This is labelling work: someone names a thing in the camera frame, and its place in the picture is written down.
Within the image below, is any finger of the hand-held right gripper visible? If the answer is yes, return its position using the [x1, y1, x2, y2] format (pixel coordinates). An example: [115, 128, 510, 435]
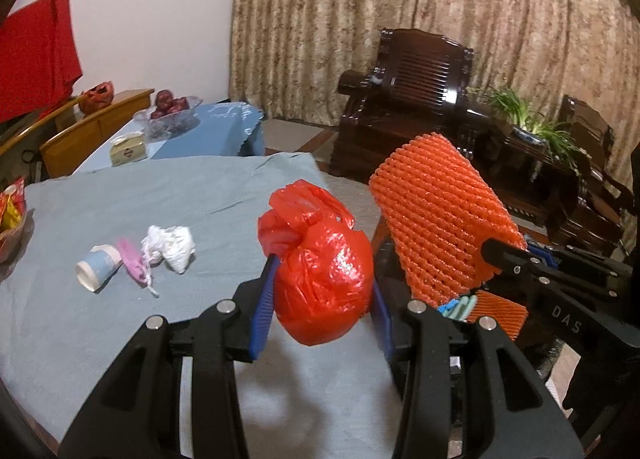
[525, 241, 636, 285]
[479, 238, 621, 300]

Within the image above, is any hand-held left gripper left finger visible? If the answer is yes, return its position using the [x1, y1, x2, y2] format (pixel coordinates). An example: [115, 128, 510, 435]
[57, 254, 281, 459]

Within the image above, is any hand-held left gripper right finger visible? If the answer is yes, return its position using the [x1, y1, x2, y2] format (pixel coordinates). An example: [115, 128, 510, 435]
[369, 284, 586, 459]

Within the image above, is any small orange foam net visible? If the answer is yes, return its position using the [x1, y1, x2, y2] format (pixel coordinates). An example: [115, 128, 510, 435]
[465, 289, 529, 342]

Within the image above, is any green rubber glove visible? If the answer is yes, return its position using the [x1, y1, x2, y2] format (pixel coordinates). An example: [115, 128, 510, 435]
[437, 295, 478, 324]

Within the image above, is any large red plastic bag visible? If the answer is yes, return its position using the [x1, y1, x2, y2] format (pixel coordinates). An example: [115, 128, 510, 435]
[257, 179, 375, 347]

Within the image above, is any large orange foam net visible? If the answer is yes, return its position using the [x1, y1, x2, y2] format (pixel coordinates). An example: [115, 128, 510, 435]
[368, 132, 528, 307]

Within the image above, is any dark wooden side table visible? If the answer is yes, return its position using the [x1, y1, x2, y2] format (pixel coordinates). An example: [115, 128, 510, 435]
[490, 124, 601, 245]

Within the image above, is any white crumpled plastic bag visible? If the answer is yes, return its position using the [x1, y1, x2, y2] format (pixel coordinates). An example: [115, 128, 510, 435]
[141, 225, 196, 297]

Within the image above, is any dark wooden armchair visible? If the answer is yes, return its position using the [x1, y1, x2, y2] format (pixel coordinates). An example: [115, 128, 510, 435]
[327, 28, 506, 185]
[547, 94, 636, 260]

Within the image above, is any pink wrapper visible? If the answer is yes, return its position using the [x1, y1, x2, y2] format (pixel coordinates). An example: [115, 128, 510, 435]
[116, 237, 153, 287]

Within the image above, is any potted green plant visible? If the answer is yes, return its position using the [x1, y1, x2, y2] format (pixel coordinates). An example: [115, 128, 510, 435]
[470, 86, 586, 170]

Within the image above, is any white paper cup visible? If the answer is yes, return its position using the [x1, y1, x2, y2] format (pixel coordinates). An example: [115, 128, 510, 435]
[76, 245, 123, 294]

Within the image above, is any table with blue cloth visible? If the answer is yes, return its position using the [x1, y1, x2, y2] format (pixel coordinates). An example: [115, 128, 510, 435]
[75, 100, 266, 175]

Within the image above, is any tissue box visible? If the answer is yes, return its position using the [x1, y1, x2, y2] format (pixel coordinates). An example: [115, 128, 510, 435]
[109, 133, 147, 167]

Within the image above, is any glass fruit bowl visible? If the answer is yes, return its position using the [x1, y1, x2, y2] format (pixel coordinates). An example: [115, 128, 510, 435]
[132, 95, 203, 140]

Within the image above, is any wooden television cabinet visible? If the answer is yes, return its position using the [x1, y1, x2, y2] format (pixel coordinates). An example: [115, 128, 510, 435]
[0, 88, 155, 185]

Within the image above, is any red ornament on cabinet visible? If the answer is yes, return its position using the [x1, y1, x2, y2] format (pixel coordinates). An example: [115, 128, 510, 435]
[80, 82, 115, 115]

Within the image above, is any red snack packet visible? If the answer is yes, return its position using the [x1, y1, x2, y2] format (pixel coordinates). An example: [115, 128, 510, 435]
[0, 178, 27, 235]

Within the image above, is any beige patterned curtain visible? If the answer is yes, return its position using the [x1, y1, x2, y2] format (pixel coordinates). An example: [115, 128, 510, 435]
[227, 0, 640, 200]

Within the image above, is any red cloth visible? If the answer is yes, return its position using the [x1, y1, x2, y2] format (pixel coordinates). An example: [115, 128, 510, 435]
[0, 0, 83, 124]

